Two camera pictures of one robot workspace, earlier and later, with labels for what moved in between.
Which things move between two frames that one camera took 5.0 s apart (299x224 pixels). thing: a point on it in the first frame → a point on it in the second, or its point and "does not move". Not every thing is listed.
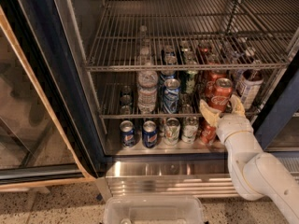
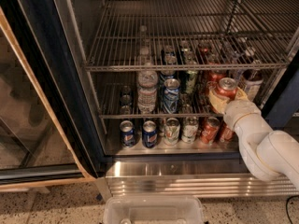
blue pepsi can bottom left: [127, 133] does not move
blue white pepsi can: [171, 95] does not move
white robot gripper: [232, 126] → [240, 112]
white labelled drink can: [249, 88] does not move
